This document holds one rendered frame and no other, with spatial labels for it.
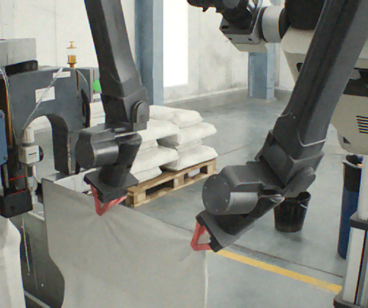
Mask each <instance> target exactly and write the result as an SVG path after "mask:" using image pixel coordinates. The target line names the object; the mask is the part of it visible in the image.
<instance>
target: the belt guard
mask: <svg viewBox="0 0 368 308"><path fill-rule="evenodd" d="M36 46H37V42H36V38H35V37H30V38H16V39H6V40H0V67H5V66H8V65H12V64H16V63H19V62H25V61H32V60H35V59H36V58H37V50H36Z"/></svg>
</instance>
